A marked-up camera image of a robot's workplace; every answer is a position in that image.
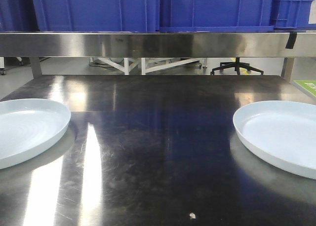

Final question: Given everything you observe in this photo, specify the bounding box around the light blue plate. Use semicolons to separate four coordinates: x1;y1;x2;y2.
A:
0;98;71;169
233;100;316;179

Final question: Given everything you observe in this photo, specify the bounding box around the black office chair base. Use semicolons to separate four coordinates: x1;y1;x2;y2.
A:
210;57;264;75

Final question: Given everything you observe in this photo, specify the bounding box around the blue crate centre right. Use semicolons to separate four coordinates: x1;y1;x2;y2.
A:
159;0;274;32

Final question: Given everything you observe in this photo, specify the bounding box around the blue crate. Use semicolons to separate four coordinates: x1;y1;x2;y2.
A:
0;0;38;32
159;0;274;32
33;0;160;33
270;0;316;30

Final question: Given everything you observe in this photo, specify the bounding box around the small white crumb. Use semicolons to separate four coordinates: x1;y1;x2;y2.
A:
189;213;196;219

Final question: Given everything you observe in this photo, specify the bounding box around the blue crate centre left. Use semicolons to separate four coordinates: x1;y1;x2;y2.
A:
33;0;160;33

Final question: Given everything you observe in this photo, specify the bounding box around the black tape strip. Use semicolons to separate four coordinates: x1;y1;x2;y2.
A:
285;32;297;49

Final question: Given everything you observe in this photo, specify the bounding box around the white cart leg with caster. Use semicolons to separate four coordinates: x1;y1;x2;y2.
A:
0;57;5;75

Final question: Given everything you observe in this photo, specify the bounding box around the blue crate far left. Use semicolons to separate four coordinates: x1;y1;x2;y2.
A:
0;0;38;32

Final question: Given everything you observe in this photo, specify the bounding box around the blue crate far right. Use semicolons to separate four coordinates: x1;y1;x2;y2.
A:
270;0;316;30

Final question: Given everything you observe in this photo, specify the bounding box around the white label on crate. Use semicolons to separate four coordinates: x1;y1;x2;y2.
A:
308;0;316;24

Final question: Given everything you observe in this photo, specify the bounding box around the white metal table frame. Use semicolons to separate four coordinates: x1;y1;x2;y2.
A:
89;57;207;75

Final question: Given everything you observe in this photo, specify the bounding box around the stainless steel shelf rail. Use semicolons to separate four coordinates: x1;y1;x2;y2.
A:
0;31;316;58

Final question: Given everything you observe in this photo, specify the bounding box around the left steel shelf post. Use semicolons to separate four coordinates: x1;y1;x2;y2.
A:
29;57;42;78

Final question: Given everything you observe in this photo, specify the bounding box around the steel shelf post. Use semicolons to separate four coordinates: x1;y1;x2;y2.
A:
29;57;42;78
281;57;295;82

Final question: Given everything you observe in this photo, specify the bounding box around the right steel shelf post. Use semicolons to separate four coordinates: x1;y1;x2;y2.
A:
281;57;295;82

